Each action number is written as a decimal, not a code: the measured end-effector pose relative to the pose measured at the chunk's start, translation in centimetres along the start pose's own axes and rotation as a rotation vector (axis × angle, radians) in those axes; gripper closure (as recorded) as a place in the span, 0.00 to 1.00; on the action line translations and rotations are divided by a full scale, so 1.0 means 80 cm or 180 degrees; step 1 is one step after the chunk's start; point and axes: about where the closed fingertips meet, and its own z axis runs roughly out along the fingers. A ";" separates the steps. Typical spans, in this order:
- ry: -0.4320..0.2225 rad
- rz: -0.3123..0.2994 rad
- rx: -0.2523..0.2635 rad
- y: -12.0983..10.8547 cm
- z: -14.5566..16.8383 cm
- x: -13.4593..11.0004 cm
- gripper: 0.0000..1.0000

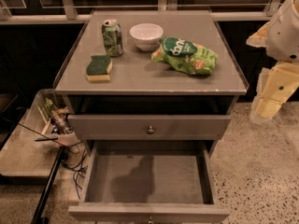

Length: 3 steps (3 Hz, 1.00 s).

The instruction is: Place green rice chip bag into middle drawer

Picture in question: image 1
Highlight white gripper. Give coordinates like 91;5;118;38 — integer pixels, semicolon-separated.
246;21;299;121

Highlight green rice chip bag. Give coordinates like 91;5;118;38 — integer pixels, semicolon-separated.
151;36;218;76

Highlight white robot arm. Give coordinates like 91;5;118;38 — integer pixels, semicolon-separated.
246;0;299;123

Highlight grey drawer cabinet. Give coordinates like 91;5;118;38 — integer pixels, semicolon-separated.
51;9;250;224

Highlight brass top drawer knob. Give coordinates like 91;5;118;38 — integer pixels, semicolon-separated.
147;126;155;134

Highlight brass drawer knob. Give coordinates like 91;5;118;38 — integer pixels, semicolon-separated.
146;217;155;224
147;126;155;134

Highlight open grey middle drawer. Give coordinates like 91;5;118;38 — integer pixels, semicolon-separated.
68;141;230;224

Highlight closed grey top drawer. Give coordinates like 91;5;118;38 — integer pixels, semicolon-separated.
68;115;231;140

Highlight brass middle drawer knob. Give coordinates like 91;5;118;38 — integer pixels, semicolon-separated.
146;217;155;224

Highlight metal window railing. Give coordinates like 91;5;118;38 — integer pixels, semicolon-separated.
0;0;285;23

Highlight white ceramic bowl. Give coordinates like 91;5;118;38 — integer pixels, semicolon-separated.
130;23;164;51

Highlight green soda can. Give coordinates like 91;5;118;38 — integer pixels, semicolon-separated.
102;19;123;57

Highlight green yellow sponge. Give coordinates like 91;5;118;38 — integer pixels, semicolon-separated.
86;55;113;82

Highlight clear plastic bin with clutter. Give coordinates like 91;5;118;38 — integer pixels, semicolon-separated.
21;89;79;149

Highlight black cables on floor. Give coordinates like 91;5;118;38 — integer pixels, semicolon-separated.
59;141;90;201

